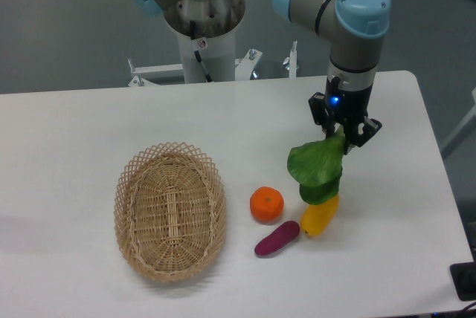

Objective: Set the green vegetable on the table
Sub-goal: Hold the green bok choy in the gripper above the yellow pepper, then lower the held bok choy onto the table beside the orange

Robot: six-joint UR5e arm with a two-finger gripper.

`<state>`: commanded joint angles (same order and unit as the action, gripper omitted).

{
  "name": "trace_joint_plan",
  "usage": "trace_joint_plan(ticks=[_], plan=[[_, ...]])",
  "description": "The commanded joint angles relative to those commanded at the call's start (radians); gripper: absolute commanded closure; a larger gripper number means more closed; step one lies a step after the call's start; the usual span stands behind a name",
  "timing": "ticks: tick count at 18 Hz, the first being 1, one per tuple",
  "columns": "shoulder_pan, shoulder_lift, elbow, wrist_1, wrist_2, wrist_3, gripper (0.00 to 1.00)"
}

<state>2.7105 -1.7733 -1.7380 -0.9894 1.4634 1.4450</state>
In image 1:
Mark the woven wicker basket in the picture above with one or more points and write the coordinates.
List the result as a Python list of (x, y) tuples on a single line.
[(170, 212)]

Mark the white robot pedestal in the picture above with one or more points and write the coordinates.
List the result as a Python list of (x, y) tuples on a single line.
[(206, 34)]

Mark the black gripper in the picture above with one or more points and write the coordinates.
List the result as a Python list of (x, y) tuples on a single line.
[(337, 105)]

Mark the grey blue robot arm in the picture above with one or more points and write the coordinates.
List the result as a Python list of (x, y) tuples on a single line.
[(355, 30)]

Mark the white frame at right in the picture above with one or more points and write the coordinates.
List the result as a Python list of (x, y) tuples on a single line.
[(460, 132)]

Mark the black box at table edge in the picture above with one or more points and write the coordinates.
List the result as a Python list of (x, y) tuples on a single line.
[(463, 276)]

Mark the green leafy vegetable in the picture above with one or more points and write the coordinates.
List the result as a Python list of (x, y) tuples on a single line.
[(317, 167)]

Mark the purple sweet potato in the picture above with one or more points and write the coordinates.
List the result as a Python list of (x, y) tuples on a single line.
[(283, 235)]

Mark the orange tangerine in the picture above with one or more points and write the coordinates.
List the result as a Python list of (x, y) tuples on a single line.
[(266, 204)]

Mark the yellow mango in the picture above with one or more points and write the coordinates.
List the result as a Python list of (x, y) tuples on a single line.
[(316, 218)]

